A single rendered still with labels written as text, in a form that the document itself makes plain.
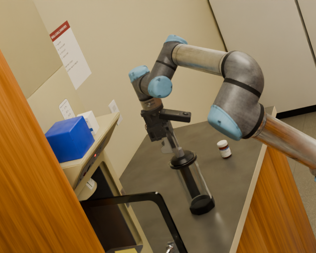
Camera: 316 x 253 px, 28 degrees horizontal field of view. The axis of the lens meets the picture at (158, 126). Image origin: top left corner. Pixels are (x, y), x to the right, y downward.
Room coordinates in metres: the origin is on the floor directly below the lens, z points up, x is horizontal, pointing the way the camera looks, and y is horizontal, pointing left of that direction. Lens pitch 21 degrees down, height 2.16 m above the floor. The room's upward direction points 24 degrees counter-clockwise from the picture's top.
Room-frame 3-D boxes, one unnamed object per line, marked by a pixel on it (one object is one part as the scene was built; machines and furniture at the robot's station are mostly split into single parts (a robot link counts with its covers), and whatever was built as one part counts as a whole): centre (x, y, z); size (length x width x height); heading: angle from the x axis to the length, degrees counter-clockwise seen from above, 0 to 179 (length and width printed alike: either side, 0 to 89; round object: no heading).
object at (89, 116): (1.83, 0.20, 1.54); 0.05 x 0.05 x 0.06; 70
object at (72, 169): (1.80, 0.22, 1.46); 0.32 x 0.12 x 0.10; 153
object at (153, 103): (2.13, -0.01, 1.42); 0.08 x 0.08 x 0.05
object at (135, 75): (2.13, -0.01, 1.50); 0.09 x 0.08 x 0.11; 21
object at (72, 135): (1.73, 0.25, 1.55); 0.10 x 0.10 x 0.09; 63
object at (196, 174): (2.13, -0.04, 1.06); 0.11 x 0.11 x 0.21
